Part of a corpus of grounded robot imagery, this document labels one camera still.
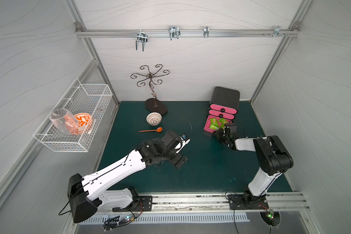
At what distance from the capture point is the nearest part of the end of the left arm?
49 centimetres

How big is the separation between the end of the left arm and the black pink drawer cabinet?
46cm

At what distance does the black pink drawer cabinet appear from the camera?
981mm
